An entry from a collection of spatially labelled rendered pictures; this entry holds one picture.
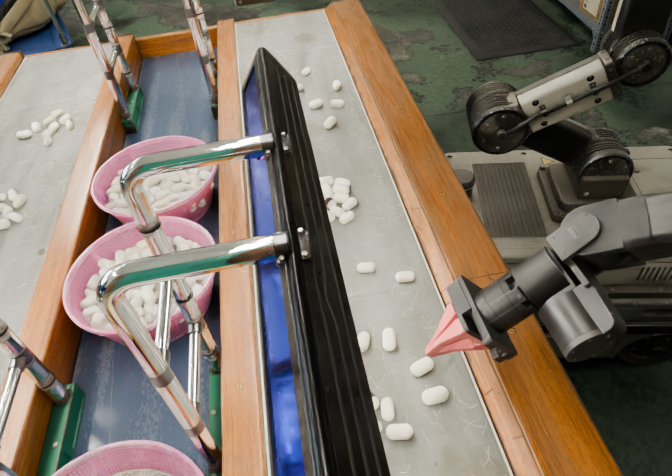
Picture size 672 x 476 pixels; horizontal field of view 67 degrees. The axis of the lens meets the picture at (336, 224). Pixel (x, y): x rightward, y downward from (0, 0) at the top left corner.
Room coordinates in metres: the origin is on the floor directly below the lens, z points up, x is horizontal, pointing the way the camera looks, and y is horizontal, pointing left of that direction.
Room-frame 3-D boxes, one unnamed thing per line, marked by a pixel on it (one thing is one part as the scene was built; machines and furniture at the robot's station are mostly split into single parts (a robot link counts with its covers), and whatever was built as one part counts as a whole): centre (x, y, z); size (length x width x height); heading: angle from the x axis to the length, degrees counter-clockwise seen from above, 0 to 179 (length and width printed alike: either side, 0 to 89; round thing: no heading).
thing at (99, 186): (0.89, 0.37, 0.72); 0.27 x 0.27 x 0.10
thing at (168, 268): (0.37, 0.13, 0.90); 0.20 x 0.19 x 0.45; 5
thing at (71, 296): (0.61, 0.35, 0.72); 0.27 x 0.27 x 0.10
